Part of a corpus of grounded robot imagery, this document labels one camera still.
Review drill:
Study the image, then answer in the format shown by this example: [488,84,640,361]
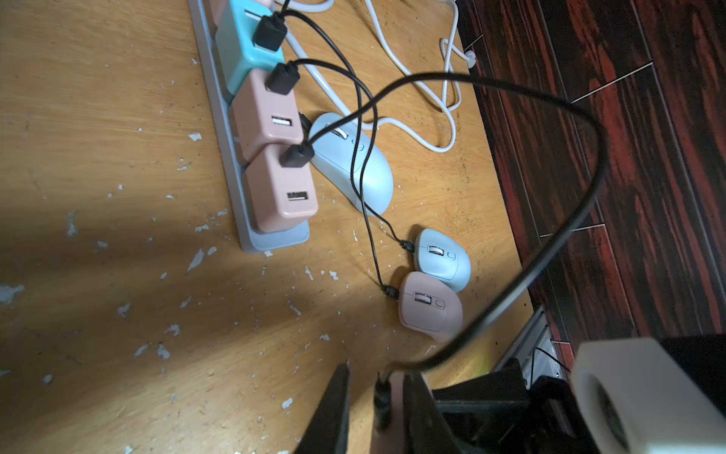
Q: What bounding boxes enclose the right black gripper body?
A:
[433,362,599,453]

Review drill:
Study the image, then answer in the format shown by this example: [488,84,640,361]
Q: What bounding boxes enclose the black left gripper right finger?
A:
[403,374,454,453]

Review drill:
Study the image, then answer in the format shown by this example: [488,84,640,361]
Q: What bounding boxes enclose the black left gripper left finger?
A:
[294,362,351,454]

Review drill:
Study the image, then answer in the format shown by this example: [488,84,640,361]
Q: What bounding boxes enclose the pink mouse rear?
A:
[414,229,472,292]

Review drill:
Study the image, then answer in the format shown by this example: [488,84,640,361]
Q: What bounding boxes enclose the pink charger in strip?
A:
[229,68,304,166]
[244,144,319,234]

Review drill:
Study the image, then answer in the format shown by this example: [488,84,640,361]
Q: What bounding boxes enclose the teal charger in strip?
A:
[215,0,285,101]

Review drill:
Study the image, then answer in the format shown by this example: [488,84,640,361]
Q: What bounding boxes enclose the white power strip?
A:
[188,0,310,255]

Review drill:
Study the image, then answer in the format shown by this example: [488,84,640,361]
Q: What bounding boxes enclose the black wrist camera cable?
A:
[372,72,611,432]

